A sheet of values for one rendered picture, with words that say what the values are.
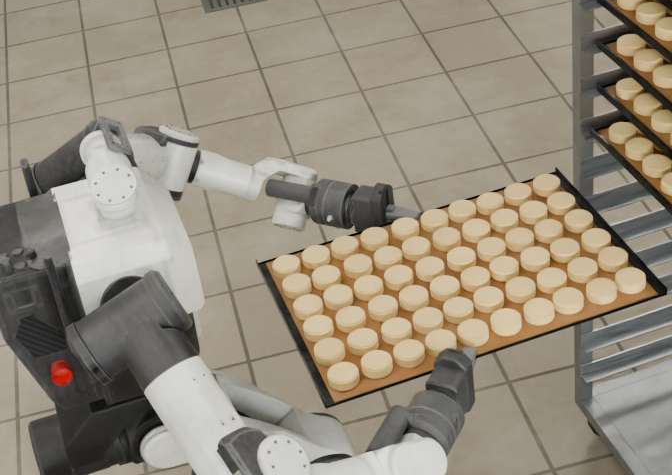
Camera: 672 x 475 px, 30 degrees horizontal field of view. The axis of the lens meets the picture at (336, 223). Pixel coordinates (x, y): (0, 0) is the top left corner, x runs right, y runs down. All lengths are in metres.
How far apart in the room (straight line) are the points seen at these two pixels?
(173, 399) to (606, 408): 1.38
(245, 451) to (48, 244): 0.45
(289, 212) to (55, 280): 0.72
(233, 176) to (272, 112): 1.88
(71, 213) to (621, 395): 1.43
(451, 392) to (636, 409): 0.98
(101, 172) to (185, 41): 3.01
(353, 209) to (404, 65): 2.11
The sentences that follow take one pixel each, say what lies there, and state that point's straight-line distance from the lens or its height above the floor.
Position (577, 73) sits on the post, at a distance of 2.36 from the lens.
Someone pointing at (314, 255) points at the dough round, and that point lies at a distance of 2.24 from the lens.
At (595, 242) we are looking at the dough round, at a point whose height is 0.81.
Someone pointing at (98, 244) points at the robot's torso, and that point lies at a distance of 1.84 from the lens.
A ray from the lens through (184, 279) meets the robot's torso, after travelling 1.86.
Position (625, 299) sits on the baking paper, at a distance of 2.13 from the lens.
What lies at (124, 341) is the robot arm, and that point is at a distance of 1.71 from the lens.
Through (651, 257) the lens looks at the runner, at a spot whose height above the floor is 0.50.
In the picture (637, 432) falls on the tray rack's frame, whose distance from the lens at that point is 2.81.
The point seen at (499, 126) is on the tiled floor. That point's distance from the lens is 4.03.
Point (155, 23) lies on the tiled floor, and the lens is 4.97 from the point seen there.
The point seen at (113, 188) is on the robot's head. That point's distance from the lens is 1.82.
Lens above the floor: 2.18
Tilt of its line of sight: 36 degrees down
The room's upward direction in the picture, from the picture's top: 8 degrees counter-clockwise
